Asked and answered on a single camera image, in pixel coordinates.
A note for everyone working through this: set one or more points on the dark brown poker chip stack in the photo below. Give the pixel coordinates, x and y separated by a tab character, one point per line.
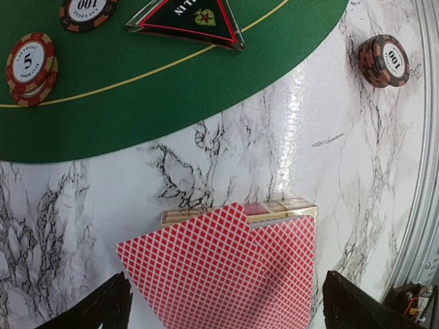
383	61

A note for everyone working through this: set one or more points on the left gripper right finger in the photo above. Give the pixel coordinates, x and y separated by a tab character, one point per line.
347	306

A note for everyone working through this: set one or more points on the round green poker mat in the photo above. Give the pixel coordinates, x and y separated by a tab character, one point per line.
118	89

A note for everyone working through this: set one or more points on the red playing card deck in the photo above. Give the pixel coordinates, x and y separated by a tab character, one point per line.
218	270

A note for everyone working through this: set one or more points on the black triangular all-in button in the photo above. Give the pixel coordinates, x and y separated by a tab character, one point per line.
209	21

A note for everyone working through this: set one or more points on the red chips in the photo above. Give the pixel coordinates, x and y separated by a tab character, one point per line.
32	69

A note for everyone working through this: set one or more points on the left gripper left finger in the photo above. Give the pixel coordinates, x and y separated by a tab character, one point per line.
108	306

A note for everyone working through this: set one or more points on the playing card box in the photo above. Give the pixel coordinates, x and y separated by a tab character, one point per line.
274	209

